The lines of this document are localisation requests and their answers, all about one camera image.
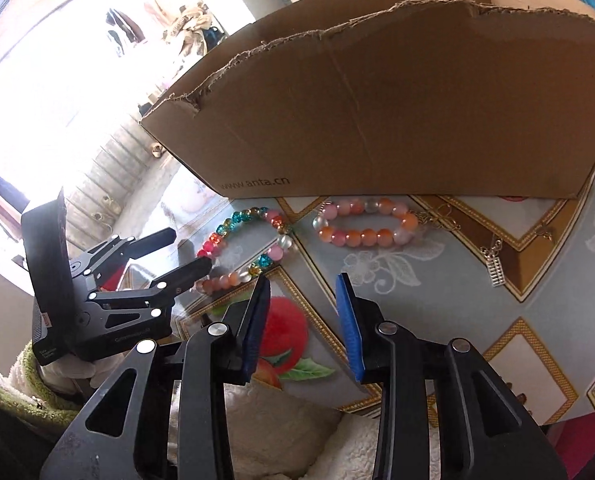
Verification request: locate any pink orange bead bracelet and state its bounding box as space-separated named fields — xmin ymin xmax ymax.
xmin=311 ymin=197 xmax=421 ymax=250

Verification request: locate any white glove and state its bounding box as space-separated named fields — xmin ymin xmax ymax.
xmin=7 ymin=353 xmax=128 ymax=401

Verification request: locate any floral fruit print tablecloth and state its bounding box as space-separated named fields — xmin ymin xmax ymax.
xmin=176 ymin=170 xmax=595 ymax=424

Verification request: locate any brown cardboard box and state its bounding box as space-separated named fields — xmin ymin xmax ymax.
xmin=142 ymin=0 xmax=595 ymax=198

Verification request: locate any white fuzzy garment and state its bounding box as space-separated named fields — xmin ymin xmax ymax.
xmin=170 ymin=378 xmax=444 ymax=480

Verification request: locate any green fuzzy sleeve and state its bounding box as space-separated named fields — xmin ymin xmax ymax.
xmin=0 ymin=344 xmax=81 ymax=432

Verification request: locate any gold chain abacus charm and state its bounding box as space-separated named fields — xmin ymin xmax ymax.
xmin=416 ymin=196 xmax=558 ymax=302

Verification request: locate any multicolour glass bead bracelet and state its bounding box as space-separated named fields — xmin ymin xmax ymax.
xmin=192 ymin=206 xmax=294 ymax=296

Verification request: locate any pile of clothes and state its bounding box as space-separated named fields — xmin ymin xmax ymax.
xmin=162 ymin=1 xmax=227 ymax=58

